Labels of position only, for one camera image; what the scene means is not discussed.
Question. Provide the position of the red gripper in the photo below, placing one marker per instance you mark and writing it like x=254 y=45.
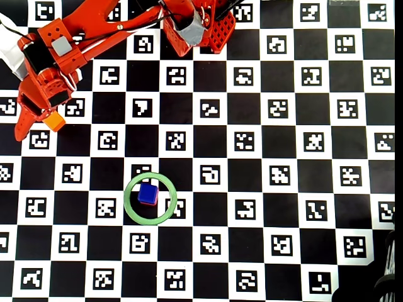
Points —
x=31 y=105

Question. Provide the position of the orange cube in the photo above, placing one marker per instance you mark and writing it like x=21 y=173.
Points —
x=56 y=123

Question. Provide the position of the blue cube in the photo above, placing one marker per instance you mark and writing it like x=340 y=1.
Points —
x=148 y=192

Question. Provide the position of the red cube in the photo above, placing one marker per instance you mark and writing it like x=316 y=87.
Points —
x=148 y=204

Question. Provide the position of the red robot arm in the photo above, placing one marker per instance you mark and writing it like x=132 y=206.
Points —
x=132 y=22

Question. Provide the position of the red robot base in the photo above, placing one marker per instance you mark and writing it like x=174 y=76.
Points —
x=222 y=34

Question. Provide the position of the small grey square block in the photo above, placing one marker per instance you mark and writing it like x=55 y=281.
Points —
x=61 y=46

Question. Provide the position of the black white marker checkerboard mat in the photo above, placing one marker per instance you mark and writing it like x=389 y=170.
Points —
x=318 y=245

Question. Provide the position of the grey tape strip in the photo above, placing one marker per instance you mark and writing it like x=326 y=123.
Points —
x=343 y=2

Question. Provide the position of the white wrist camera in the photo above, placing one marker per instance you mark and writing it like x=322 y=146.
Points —
x=9 y=53

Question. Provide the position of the grey duct tape wrap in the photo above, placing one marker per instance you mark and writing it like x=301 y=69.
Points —
x=190 y=31

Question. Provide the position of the black camera tripod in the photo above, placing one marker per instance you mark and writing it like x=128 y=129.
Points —
x=390 y=261

